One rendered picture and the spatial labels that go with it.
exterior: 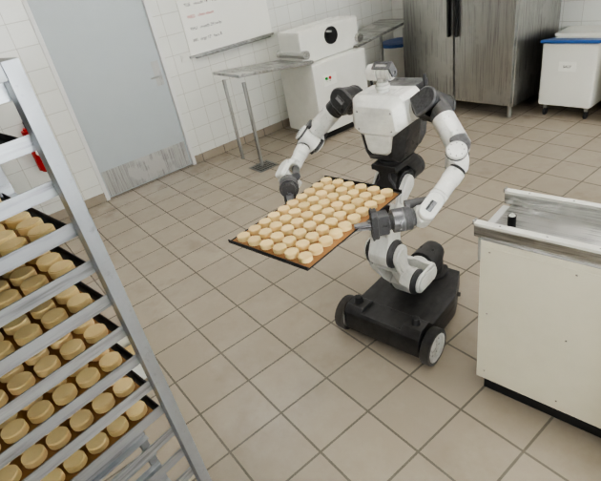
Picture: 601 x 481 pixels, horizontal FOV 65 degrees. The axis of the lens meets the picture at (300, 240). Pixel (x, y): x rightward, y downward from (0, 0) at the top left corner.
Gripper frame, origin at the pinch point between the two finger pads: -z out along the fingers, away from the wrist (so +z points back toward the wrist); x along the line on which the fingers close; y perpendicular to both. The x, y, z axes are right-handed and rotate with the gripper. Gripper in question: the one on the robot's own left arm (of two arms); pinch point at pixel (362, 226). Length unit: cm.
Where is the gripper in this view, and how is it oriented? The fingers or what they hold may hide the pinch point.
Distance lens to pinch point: 174.0
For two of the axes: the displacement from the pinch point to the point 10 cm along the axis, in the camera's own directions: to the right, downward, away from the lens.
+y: 0.7, 5.0, -8.6
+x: -1.7, -8.4, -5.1
